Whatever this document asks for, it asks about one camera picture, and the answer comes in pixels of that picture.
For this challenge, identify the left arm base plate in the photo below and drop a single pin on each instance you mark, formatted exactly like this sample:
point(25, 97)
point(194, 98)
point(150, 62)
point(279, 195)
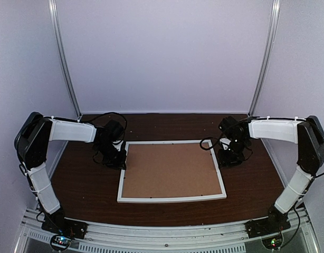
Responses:
point(66, 227)

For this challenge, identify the front aluminium rail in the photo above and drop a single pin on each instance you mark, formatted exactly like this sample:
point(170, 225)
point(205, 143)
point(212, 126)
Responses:
point(225, 237)

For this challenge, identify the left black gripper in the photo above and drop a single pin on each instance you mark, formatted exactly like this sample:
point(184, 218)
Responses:
point(118, 163)

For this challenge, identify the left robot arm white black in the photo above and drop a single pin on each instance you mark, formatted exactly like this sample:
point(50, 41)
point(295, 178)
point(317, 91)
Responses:
point(32, 141)

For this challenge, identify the right controller board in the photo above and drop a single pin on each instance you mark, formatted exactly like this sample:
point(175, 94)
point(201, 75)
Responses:
point(273, 242)

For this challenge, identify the left controller board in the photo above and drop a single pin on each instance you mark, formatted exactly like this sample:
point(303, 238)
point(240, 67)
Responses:
point(60, 242)

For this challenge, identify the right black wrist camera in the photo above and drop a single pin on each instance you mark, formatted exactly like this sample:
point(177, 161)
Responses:
point(227, 123)

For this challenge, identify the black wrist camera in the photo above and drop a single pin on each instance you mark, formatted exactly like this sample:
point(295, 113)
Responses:
point(227, 123)
point(114, 129)

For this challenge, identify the right aluminium corner post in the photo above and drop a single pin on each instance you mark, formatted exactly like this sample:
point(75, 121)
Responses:
point(270, 39)

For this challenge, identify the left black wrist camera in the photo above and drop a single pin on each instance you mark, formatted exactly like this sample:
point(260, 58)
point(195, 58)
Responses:
point(114, 129)

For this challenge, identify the left aluminium corner post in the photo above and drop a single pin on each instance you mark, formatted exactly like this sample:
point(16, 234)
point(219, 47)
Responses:
point(62, 56)

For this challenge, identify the brown fibreboard backing board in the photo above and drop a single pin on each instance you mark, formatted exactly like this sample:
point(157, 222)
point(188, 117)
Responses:
point(170, 168)

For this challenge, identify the controller board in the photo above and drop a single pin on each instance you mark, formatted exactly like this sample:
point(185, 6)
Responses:
point(273, 242)
point(60, 242)

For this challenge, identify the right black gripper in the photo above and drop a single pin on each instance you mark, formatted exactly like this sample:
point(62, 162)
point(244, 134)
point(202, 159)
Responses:
point(224, 159)

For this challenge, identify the aluminium corner post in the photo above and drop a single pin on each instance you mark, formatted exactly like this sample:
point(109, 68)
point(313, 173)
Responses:
point(62, 56)
point(270, 39)

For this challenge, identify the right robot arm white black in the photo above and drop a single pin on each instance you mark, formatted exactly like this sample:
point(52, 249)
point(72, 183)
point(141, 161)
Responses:
point(306, 133)

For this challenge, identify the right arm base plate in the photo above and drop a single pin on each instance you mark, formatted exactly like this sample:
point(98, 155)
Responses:
point(263, 227)

